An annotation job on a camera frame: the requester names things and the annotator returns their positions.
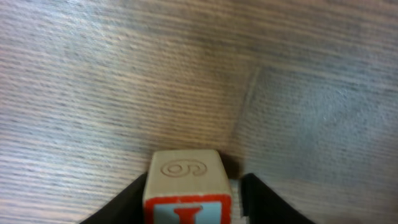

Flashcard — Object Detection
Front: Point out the red I block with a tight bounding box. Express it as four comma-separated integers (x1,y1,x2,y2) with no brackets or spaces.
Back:
143,149,233,224

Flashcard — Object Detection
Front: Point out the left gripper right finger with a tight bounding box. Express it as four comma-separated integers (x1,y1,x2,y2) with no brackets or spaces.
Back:
241,173,315,224

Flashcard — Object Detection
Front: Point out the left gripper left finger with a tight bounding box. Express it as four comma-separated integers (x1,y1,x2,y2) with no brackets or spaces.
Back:
81,173,147,224

